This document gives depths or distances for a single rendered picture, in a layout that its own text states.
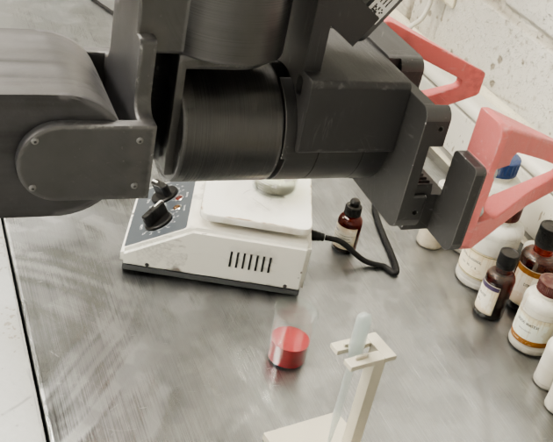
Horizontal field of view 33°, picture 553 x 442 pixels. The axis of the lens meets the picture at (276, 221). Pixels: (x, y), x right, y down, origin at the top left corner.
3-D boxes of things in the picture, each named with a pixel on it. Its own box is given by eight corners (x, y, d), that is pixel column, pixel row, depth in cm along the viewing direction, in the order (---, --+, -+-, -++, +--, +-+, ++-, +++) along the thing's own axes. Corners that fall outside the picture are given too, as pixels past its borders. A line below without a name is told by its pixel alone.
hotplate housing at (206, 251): (118, 272, 99) (124, 210, 95) (136, 209, 110) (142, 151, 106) (319, 303, 101) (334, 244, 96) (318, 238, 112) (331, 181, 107)
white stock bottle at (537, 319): (524, 324, 104) (549, 263, 99) (558, 349, 101) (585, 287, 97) (499, 337, 101) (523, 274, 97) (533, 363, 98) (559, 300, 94)
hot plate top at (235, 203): (198, 220, 96) (199, 212, 95) (208, 165, 106) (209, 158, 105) (311, 238, 97) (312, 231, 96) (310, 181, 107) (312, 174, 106)
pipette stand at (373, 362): (307, 506, 77) (339, 393, 70) (262, 438, 82) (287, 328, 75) (384, 479, 81) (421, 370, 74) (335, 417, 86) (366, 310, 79)
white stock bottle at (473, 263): (480, 260, 114) (506, 185, 108) (513, 288, 110) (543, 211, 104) (444, 268, 111) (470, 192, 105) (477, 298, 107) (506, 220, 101)
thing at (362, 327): (347, 358, 75) (359, 315, 72) (359, 354, 75) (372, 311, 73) (351, 363, 74) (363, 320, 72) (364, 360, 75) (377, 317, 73)
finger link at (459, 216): (547, 63, 48) (391, 58, 45) (633, 127, 43) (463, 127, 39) (506, 174, 52) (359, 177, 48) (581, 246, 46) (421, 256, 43)
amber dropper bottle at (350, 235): (339, 237, 113) (351, 188, 109) (360, 247, 112) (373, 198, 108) (326, 246, 110) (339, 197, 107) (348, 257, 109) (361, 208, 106)
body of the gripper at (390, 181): (369, 22, 49) (240, 15, 46) (464, 110, 41) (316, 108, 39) (343, 129, 53) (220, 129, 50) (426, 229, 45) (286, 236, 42)
